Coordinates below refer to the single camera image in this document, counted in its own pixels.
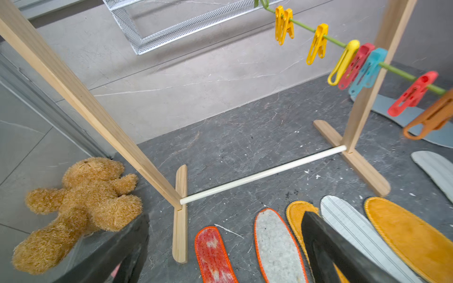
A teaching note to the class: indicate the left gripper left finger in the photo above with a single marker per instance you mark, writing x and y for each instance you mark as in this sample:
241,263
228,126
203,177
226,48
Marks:
127,250

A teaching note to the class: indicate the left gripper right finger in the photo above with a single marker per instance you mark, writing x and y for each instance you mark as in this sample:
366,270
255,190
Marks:
328,251

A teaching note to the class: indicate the white striped insole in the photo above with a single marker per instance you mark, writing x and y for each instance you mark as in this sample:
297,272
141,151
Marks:
355,228
438,168

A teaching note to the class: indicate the orange fuzzy insole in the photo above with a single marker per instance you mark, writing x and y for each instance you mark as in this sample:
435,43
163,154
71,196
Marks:
422,247

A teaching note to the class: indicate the green clip hanger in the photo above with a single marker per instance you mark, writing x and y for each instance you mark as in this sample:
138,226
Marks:
340,44

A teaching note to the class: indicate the brown teddy bear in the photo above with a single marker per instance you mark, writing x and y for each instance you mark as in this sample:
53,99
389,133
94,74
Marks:
96,194

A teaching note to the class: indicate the orange clothes peg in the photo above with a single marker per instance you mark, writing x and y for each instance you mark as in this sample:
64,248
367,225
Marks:
433,118

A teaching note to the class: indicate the red clothes peg lower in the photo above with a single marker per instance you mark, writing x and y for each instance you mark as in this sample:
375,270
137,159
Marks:
413,94

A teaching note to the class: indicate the red clothes peg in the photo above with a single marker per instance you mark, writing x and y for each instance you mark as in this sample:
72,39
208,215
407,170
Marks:
355,65
413,94

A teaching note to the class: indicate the blue clothes peg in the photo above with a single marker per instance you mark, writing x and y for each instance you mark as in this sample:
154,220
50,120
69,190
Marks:
369,72

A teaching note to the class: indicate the yellow clothes peg middle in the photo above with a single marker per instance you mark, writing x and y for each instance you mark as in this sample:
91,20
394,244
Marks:
319,44

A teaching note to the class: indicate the red clothes peg upper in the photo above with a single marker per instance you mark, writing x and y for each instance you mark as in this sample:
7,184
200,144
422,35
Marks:
355,65

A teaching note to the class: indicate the yellow clothes peg large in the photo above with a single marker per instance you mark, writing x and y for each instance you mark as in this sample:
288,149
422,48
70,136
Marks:
343,63

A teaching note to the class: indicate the yellow clothes peg top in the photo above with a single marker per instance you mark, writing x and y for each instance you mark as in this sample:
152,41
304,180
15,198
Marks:
284,26

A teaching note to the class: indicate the wooden clothes rack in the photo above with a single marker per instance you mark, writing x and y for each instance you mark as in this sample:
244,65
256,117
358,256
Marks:
228,102

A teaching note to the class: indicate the white wire mesh basket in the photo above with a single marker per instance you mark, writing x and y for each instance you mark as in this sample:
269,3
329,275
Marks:
142,45

